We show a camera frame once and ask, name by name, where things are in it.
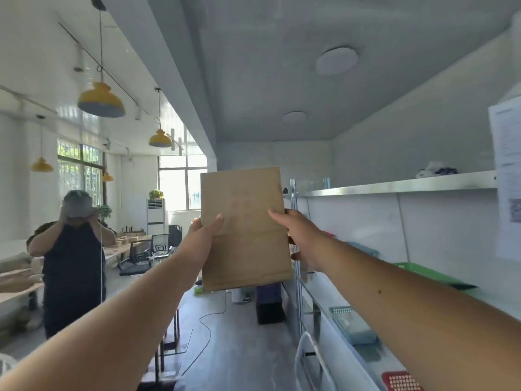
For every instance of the person's right hand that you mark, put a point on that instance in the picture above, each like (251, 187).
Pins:
(303, 240)

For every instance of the person's left hand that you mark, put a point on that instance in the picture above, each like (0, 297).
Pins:
(200, 243)

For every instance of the person's left thumb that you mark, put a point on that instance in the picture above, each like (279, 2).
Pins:
(215, 224)

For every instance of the person's right thumb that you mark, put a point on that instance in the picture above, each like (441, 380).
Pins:
(281, 220)

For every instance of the brown paper envelope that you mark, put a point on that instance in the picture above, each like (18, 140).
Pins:
(244, 228)

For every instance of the person's left forearm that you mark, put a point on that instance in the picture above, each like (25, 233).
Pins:
(101, 329)

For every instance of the person's right forearm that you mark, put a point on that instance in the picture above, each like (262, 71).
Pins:
(415, 317)

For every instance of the bright window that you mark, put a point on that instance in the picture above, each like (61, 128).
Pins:
(182, 183)

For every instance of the black office chair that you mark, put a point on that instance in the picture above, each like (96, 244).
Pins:
(138, 260)
(160, 244)

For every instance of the white standing air conditioner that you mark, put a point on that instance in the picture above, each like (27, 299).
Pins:
(156, 217)

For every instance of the green potted plant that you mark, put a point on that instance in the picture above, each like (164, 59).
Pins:
(156, 194)

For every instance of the white bucket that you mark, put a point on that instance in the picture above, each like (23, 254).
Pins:
(241, 294)

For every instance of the black box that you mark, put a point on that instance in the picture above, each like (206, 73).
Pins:
(269, 303)

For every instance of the blue plastic tray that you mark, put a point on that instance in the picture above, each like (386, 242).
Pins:
(362, 248)

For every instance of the long wooden table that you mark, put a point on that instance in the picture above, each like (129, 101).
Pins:
(122, 246)

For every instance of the round white ceiling light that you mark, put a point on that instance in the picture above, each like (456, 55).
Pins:
(336, 60)
(295, 117)

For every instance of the teal plastic basket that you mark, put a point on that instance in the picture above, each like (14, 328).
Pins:
(352, 325)

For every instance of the grey bucket hat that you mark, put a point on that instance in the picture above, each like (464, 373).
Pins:
(78, 204)

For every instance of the window with metal bars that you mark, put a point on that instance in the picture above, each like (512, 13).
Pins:
(79, 166)

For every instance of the green plastic basket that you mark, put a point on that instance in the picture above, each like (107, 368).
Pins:
(431, 275)

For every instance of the white and blue cloth bundle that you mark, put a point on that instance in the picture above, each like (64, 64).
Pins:
(435, 169)

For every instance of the large yellow pendant lamp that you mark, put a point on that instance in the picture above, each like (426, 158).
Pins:
(101, 99)

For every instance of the red plastic basket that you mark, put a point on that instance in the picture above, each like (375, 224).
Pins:
(401, 381)

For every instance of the white paper notice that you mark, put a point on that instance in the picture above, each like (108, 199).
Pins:
(506, 179)

